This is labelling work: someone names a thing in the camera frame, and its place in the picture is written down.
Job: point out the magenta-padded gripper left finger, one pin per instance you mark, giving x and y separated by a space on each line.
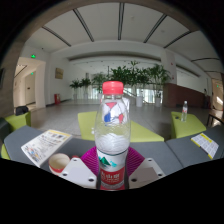
78 171

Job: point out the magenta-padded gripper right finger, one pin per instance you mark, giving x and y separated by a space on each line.
146 170

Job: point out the clear water bottle red cap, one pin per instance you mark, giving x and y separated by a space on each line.
112 136

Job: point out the small clear water bottle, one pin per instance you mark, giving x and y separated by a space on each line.
184 112

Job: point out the red and white mug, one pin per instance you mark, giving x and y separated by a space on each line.
57 162

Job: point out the wide lime green low table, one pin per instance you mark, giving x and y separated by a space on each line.
146 132

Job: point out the white printed magazine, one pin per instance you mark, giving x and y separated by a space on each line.
45 145

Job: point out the small lime green low table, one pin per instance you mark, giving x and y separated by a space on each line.
188 128

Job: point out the yellow and white leaflet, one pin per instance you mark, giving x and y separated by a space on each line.
206 144

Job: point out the red fire extinguisher box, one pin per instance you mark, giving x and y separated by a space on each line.
57 99

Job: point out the lime green seat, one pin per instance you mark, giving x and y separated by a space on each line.
18 121

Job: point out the brown wooden counter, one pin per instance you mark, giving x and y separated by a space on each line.
185 96

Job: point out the dark bag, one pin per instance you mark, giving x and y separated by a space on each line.
21 110

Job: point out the dark bench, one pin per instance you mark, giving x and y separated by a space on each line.
216 117

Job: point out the group of potted green plants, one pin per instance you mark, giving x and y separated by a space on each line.
133 75

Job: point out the framed wall picture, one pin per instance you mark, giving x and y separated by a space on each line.
59 73

